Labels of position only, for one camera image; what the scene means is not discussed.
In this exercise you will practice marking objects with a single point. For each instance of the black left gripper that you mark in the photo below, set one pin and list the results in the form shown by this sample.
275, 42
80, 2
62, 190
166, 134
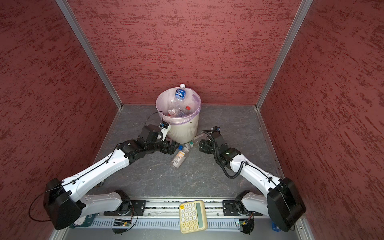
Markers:
172, 148

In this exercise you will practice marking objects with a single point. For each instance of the clear bottle green band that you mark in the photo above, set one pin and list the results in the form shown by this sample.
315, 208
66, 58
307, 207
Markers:
195, 141

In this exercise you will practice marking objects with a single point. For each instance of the clear bottle orange label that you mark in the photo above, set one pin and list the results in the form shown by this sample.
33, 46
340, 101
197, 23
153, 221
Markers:
180, 157

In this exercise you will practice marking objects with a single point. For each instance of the aluminium corner post left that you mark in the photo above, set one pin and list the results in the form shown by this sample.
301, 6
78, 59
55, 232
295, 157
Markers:
75, 26

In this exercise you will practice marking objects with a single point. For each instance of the small bottle blue label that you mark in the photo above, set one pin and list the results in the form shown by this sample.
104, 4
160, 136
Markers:
177, 104

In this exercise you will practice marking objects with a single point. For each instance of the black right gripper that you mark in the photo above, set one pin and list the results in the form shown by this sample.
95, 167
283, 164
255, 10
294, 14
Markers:
202, 144

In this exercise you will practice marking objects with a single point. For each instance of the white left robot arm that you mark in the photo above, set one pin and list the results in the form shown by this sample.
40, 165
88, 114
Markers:
67, 201

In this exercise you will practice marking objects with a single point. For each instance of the cream ribbed waste bin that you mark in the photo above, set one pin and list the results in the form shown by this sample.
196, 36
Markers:
184, 133

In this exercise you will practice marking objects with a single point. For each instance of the pink bin liner bag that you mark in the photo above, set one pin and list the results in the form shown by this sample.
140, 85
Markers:
192, 100

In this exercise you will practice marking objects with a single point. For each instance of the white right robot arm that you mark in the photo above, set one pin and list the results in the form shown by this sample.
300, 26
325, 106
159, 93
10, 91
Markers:
279, 199

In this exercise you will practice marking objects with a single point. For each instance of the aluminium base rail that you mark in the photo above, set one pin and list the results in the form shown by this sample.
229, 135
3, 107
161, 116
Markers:
163, 214

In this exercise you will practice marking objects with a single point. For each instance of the clear bottle red cap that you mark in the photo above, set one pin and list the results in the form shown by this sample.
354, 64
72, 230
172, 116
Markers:
187, 111

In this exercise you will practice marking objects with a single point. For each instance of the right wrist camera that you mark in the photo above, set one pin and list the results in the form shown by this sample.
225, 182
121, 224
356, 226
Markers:
215, 129

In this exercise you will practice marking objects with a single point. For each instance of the aluminium corner post right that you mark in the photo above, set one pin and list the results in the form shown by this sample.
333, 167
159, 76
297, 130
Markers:
290, 37

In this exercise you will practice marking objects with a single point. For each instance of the aluminium corner post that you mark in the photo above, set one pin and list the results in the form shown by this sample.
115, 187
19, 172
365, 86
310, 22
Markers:
290, 37
75, 26

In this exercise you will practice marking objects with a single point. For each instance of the yellow calculator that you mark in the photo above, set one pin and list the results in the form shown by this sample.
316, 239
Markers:
193, 217

